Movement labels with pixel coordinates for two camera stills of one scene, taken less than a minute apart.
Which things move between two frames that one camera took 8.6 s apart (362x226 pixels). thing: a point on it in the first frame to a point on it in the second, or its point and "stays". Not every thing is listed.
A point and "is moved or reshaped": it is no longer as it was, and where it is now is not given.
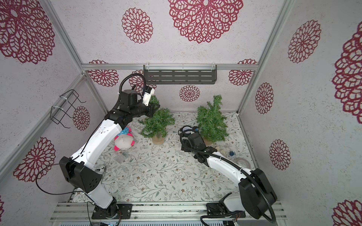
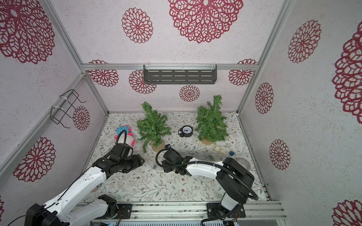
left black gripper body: [141, 110] to [131, 165]
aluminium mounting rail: [190, 212] stays
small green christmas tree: [156, 127] is moved or reshaped
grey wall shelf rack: [180, 74] stays
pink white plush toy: [124, 140] stays
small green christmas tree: [211, 122] stays
